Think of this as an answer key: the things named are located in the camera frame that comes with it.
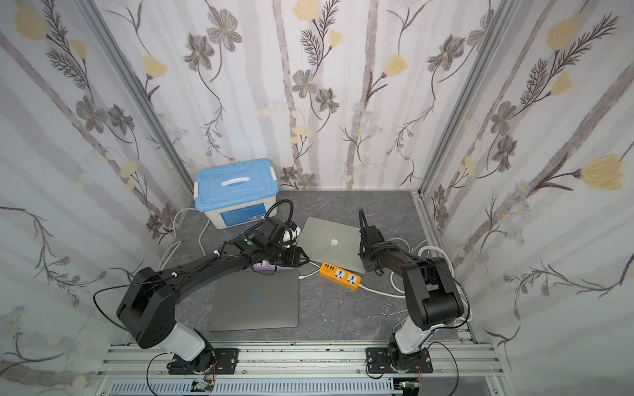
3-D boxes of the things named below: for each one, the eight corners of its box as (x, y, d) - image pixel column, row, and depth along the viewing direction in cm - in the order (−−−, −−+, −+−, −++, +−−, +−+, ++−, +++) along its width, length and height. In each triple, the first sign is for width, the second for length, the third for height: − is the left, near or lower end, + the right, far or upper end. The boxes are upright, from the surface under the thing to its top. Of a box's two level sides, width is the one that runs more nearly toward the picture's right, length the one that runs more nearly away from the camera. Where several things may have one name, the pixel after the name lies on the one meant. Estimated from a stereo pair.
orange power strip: (317, 275, 94) (317, 272, 92) (322, 263, 97) (322, 261, 95) (358, 291, 89) (358, 289, 88) (362, 279, 93) (363, 276, 91)
